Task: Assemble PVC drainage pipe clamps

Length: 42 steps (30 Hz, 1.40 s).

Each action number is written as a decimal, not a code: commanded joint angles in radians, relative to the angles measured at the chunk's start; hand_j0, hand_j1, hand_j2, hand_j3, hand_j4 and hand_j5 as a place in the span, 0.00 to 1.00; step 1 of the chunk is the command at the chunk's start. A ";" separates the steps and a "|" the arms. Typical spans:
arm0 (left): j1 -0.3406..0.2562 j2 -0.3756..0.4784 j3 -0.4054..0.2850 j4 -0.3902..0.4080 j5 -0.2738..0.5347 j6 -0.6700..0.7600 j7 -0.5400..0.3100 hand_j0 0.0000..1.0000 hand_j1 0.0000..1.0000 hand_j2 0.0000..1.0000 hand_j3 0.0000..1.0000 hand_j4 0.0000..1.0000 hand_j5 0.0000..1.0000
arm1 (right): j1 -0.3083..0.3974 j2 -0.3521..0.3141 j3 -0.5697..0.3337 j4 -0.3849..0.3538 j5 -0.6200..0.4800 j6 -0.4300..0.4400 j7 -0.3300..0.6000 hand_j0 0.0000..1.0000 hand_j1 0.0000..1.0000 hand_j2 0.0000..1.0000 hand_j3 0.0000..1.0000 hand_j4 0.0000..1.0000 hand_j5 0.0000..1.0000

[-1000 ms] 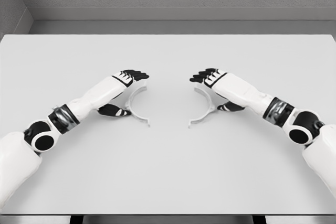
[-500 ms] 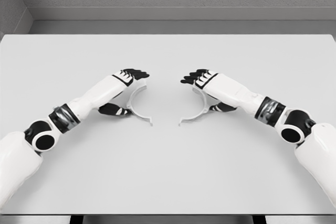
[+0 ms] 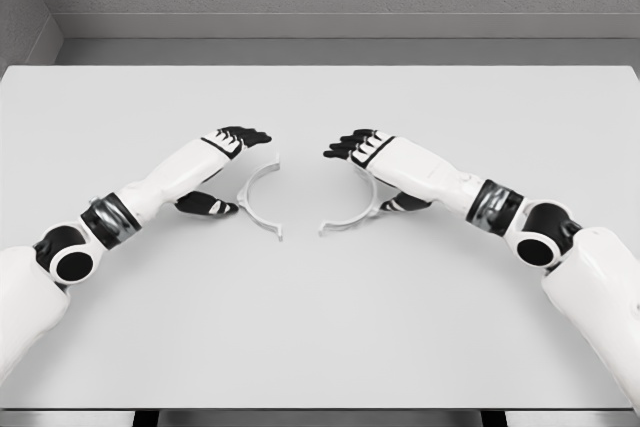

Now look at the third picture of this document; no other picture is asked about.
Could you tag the left robot hand striped fingers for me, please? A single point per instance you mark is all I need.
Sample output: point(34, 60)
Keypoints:
point(192, 162)

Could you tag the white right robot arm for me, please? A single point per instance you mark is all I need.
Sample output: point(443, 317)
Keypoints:
point(590, 297)

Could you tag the right robot hand striped fingers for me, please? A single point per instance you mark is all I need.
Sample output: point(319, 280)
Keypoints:
point(410, 164)

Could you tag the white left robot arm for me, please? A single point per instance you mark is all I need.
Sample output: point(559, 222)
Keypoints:
point(30, 297)

